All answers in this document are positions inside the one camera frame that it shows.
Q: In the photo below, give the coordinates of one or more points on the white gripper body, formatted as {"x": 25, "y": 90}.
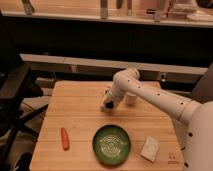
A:
{"x": 108, "y": 102}

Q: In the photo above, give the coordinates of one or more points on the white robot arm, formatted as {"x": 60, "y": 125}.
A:
{"x": 198, "y": 117}

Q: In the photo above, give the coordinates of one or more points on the translucent plastic cup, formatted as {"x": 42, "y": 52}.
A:
{"x": 130, "y": 99}

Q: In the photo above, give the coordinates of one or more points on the green round plate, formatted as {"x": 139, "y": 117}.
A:
{"x": 111, "y": 145}

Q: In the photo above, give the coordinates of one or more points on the wooden table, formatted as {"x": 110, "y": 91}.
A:
{"x": 75, "y": 107}

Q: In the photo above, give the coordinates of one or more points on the orange carrot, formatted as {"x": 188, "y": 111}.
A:
{"x": 65, "y": 139}

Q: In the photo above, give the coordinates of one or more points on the black office chair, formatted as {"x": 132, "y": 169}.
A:
{"x": 16, "y": 84}

